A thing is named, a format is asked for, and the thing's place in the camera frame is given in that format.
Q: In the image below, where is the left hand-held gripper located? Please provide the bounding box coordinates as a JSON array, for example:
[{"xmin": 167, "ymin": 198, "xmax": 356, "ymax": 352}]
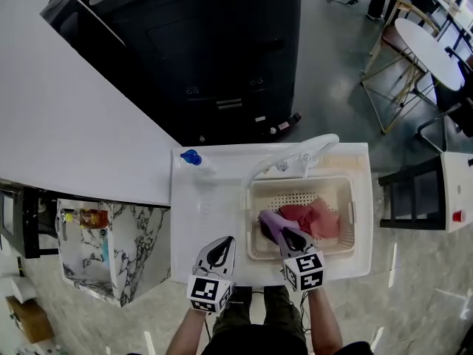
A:
[{"xmin": 186, "ymin": 236, "xmax": 238, "ymax": 315}]

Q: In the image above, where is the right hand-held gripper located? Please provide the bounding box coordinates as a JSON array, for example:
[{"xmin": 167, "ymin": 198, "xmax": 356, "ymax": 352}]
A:
[{"xmin": 276, "ymin": 226, "xmax": 327, "ymax": 294}]

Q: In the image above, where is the pink cloth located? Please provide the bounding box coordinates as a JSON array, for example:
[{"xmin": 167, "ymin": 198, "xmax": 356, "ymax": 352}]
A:
[
  {"xmin": 308, "ymin": 197, "xmax": 341, "ymax": 239},
  {"xmin": 277, "ymin": 204, "xmax": 315, "ymax": 236}
]

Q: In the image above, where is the purple cloth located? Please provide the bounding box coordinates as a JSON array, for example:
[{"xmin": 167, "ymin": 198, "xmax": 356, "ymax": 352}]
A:
[{"xmin": 257, "ymin": 209, "xmax": 296, "ymax": 242}]

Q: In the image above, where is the beige perforated basket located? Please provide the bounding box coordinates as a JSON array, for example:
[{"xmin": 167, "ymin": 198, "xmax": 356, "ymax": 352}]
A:
[{"xmin": 246, "ymin": 175, "xmax": 356, "ymax": 261}]

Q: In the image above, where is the person's right forearm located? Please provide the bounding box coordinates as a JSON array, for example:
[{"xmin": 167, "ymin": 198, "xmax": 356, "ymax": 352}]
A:
[{"xmin": 307, "ymin": 285, "xmax": 344, "ymax": 355}]

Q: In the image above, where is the person's left forearm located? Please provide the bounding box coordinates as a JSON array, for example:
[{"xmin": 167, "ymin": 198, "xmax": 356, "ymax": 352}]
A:
[{"xmin": 168, "ymin": 308, "xmax": 210, "ymax": 355}]

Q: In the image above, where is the cardboard box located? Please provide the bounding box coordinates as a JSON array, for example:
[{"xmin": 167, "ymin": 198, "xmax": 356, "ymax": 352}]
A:
[{"xmin": 7, "ymin": 296, "xmax": 55, "ymax": 343}]

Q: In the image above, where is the white sink unit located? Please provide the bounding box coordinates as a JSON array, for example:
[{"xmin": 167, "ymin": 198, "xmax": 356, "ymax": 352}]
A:
[{"xmin": 169, "ymin": 141, "xmax": 373, "ymax": 287}]

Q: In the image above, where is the marble sink counter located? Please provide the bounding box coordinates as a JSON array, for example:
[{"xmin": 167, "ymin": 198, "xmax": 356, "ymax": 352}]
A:
[{"xmin": 55, "ymin": 197, "xmax": 171, "ymax": 308}]

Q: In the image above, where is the soap bottle with blue pump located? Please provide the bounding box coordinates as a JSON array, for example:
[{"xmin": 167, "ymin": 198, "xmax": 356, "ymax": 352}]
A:
[{"xmin": 180, "ymin": 149, "xmax": 219, "ymax": 177}]

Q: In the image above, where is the white curved faucet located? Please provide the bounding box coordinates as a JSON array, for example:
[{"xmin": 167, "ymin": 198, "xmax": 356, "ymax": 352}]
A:
[{"xmin": 239, "ymin": 133, "xmax": 340, "ymax": 206}]

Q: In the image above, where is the teal cloth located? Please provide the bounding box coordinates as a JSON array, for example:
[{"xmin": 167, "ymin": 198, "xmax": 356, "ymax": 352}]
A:
[{"xmin": 100, "ymin": 229, "xmax": 111, "ymax": 269}]

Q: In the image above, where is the yellow-capped tea bottle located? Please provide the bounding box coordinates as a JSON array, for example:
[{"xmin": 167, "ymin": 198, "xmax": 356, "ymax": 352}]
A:
[{"xmin": 61, "ymin": 208, "xmax": 110, "ymax": 230}]

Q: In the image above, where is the black low shelf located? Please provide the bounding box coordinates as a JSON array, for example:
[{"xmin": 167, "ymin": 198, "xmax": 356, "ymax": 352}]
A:
[{"xmin": 0, "ymin": 186, "xmax": 60, "ymax": 258}]

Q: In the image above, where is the large black machine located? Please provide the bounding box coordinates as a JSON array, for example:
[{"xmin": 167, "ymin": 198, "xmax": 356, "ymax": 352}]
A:
[
  {"xmin": 75, "ymin": 0, "xmax": 303, "ymax": 147},
  {"xmin": 39, "ymin": 0, "xmax": 97, "ymax": 47}
]

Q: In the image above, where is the round white table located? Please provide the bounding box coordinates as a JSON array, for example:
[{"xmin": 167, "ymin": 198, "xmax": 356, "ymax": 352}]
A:
[{"xmin": 360, "ymin": 17, "xmax": 466, "ymax": 135}]

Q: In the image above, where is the wooden armchair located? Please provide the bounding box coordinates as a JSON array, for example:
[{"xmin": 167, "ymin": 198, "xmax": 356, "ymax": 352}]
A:
[{"xmin": 380, "ymin": 0, "xmax": 440, "ymax": 51}]

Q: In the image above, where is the long white table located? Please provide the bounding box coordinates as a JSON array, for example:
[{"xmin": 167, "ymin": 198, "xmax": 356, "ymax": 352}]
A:
[{"xmin": 424, "ymin": 0, "xmax": 473, "ymax": 33}]

